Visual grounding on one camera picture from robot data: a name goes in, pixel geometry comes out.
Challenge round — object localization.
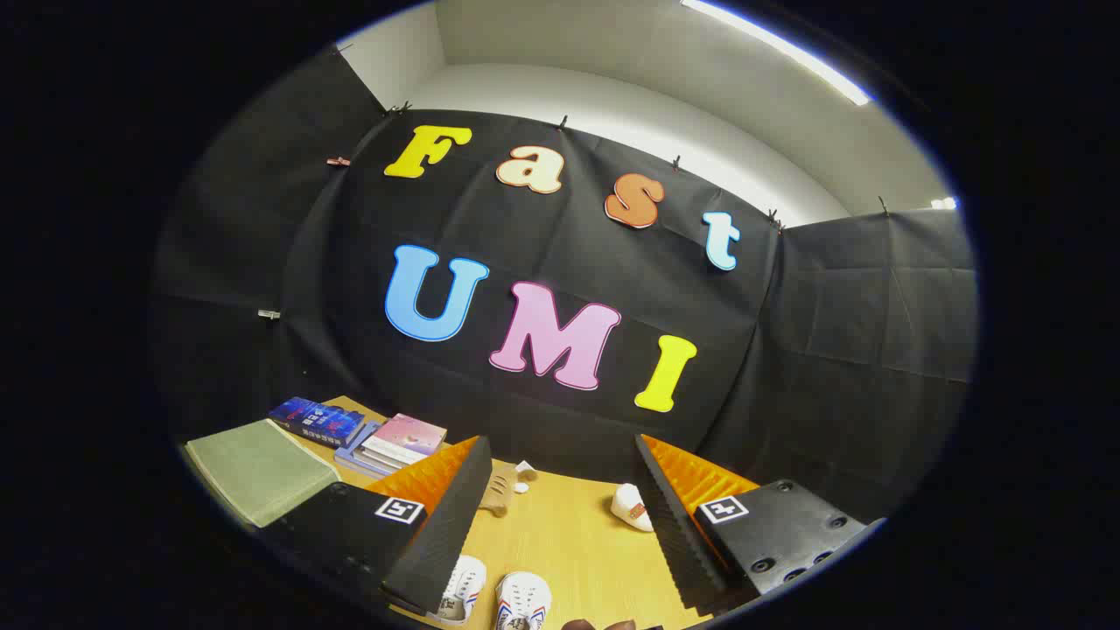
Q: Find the pink cover book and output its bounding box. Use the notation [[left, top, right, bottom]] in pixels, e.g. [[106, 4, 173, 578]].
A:
[[363, 413, 448, 466]]

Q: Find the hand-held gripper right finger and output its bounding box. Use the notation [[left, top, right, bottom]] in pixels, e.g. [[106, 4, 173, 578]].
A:
[[633, 433, 886, 613]]

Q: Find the row of black clips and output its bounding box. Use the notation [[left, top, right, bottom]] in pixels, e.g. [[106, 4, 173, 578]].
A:
[[332, 44, 892, 232]]

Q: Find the white fabric cap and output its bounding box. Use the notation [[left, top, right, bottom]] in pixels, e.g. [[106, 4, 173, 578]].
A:
[[610, 483, 655, 533]]

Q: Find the dark blue book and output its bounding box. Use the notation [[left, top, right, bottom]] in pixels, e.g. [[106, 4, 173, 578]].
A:
[[268, 396, 367, 449]]

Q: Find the white canvas shoe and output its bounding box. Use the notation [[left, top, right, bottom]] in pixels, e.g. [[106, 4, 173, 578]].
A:
[[494, 571, 553, 630], [429, 554, 487, 626]]

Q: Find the lavender blue book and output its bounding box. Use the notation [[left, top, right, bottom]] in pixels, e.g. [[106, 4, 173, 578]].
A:
[[334, 420, 395, 479]]

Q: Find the brown plush toy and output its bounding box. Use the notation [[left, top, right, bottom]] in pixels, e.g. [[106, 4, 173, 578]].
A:
[[479, 464, 519, 519]]

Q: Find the grey cover book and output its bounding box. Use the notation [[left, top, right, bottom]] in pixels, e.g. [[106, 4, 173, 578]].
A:
[[357, 440, 421, 471], [350, 448, 408, 475]]

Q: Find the green fabric storage box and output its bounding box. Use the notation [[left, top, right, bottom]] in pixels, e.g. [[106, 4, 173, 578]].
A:
[[184, 418, 342, 529]]

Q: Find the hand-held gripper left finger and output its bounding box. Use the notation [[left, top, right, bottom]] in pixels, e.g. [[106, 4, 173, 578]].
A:
[[261, 435, 494, 615]]

